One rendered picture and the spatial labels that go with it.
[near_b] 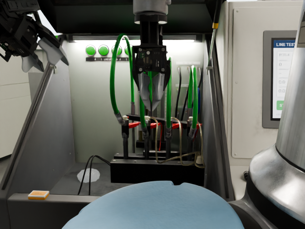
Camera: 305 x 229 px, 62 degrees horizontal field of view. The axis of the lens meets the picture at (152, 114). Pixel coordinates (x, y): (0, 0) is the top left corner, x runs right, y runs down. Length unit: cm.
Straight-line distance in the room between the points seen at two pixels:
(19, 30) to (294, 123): 54
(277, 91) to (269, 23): 24
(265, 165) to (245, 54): 81
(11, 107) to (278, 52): 338
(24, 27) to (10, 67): 322
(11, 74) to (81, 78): 263
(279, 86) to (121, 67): 66
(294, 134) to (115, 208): 12
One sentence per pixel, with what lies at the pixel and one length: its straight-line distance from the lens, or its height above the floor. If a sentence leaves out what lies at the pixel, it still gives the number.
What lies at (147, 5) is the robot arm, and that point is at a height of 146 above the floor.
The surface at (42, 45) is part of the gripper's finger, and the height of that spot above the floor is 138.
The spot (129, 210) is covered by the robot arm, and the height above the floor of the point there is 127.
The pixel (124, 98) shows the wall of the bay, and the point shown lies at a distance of 122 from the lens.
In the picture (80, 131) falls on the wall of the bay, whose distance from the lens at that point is 131.
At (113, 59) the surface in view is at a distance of 77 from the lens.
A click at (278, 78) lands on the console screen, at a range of 101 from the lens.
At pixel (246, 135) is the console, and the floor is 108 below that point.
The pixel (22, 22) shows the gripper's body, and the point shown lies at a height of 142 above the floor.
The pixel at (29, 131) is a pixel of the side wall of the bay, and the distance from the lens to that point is 98.
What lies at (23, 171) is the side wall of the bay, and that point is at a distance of 96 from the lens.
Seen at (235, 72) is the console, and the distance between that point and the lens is 97.
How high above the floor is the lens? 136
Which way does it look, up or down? 13 degrees down
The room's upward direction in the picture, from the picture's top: straight up
